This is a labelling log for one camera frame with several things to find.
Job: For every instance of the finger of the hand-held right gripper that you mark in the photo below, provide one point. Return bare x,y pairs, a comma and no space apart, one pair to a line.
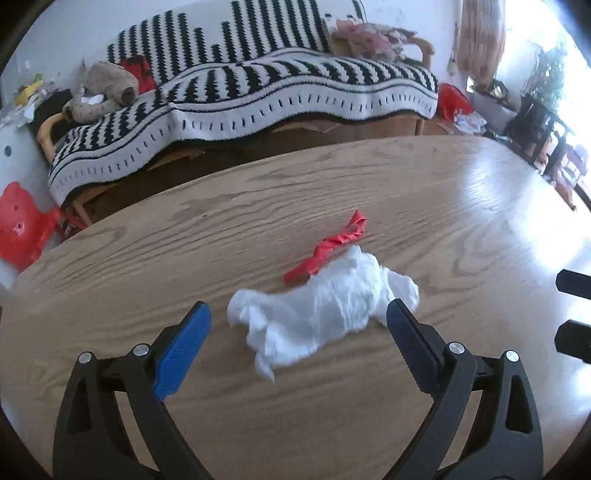
575,284
575,341

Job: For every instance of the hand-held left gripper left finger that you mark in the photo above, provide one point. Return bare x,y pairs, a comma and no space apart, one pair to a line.
182,350

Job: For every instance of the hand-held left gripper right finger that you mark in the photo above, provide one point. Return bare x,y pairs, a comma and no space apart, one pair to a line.
413,350

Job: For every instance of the large white tissue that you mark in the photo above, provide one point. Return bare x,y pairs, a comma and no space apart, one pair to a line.
323,304

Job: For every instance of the twisted red plastic strip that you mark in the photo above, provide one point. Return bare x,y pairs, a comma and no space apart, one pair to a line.
330,249

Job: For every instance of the black stand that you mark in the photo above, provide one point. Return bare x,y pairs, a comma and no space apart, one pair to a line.
538,129

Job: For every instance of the red plastic stool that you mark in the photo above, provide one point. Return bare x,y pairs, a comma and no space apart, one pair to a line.
21,226

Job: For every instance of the green potted plant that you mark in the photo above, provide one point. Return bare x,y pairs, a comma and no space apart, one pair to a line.
549,74

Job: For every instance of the red plastic bag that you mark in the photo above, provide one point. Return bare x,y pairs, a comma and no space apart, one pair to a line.
452,99

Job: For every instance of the wooden sofa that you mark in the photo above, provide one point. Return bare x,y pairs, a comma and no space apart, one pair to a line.
295,131

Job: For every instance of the patterned curtain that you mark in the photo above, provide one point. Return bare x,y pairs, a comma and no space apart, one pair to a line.
480,41

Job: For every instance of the black-white striped sofa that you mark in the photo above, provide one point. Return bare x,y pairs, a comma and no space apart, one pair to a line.
258,92

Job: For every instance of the brown plush toy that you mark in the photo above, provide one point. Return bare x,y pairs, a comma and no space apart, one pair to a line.
104,90

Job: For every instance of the black cloth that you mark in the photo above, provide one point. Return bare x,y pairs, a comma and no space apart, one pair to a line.
55,104

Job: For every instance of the red cloth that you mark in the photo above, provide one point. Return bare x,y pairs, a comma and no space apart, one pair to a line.
138,71

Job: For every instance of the yellow toy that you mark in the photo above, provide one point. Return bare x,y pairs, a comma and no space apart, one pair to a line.
28,92

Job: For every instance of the pink floral cushion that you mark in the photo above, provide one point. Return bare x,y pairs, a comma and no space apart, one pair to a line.
369,39

